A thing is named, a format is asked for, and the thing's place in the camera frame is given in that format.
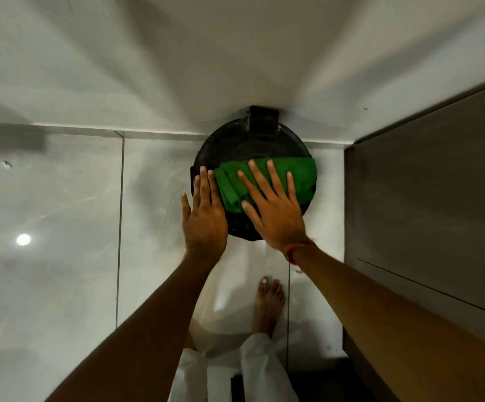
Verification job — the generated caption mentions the grey cabinet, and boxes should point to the grey cabinet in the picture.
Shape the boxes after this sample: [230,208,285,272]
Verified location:
[342,77,485,402]

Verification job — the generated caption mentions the person's left hand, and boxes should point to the person's left hand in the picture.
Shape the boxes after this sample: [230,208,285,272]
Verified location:
[181,166,229,263]

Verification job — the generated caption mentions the green cloth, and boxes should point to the green cloth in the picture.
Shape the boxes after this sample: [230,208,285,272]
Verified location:
[213,157,318,214]

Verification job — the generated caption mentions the person's white trousers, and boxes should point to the person's white trousers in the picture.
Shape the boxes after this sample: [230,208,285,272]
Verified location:
[168,332,300,402]

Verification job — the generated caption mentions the person's right forearm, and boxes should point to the person's right forearm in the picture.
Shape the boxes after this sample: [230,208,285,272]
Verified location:
[293,243,485,402]

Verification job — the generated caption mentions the person's left forearm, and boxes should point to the person's left forearm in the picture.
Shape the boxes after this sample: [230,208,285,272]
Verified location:
[46,253,222,402]

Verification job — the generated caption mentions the person's right hand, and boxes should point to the person's right hand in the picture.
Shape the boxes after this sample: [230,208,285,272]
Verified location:
[237,159,313,252]

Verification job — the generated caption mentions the person's foot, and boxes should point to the person's foot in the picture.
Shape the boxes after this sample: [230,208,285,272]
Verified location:
[252,276,286,337]

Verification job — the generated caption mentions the red wrist thread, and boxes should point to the red wrist thread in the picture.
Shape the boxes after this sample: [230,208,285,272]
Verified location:
[284,240,315,265]

